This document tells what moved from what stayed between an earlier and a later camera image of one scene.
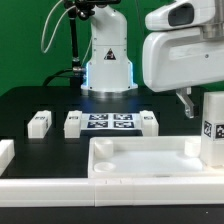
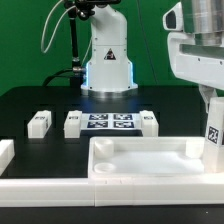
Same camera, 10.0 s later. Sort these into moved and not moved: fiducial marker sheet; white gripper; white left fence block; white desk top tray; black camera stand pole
Moved: white gripper
Not moved: white left fence block; fiducial marker sheet; white desk top tray; black camera stand pole
